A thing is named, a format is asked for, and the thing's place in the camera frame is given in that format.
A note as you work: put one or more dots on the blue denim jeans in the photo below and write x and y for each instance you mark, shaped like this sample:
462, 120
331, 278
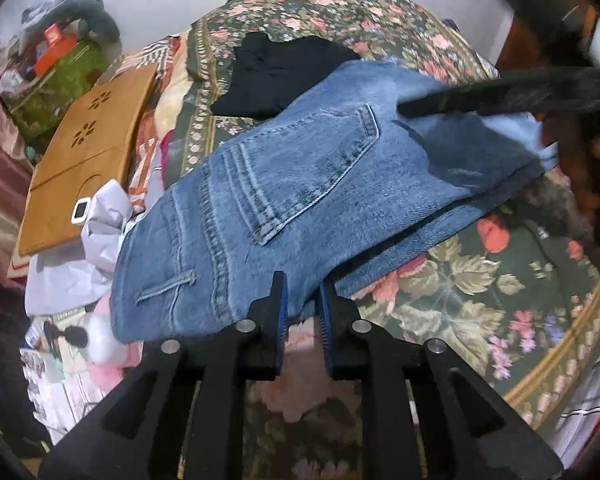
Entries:
339, 185

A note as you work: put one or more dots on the pile of grey clothes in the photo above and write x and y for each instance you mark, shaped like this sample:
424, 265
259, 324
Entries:
55, 2

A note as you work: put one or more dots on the floral green quilt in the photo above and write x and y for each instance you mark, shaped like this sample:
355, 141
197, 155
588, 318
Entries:
516, 294

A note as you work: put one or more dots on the grey neck pillow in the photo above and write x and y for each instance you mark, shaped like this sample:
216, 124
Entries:
93, 20

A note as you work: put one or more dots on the white crumpled cloth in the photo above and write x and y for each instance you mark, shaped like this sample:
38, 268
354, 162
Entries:
76, 274

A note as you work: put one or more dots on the green floral storage box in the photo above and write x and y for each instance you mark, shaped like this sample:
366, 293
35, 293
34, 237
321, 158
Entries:
39, 108

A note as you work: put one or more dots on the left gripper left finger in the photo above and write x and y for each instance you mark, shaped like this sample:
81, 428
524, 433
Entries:
179, 414

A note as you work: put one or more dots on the white smart watch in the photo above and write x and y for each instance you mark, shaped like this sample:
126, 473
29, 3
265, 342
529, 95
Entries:
80, 211

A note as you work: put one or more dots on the bamboo lap desk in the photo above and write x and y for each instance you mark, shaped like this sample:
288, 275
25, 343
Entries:
91, 146

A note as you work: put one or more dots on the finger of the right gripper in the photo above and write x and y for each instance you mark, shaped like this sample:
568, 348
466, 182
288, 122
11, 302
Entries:
571, 90

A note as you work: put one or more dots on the black folded garment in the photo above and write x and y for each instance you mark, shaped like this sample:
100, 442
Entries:
267, 75

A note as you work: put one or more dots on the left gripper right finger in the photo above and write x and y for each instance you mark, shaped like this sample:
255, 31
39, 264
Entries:
426, 413

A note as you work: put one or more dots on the orange box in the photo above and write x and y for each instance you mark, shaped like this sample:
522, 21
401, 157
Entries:
53, 54

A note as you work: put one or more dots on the white printed bed sheet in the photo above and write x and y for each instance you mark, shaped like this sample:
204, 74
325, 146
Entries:
577, 421

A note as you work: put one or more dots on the white lotion bottle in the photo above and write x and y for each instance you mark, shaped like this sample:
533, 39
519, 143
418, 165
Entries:
88, 341

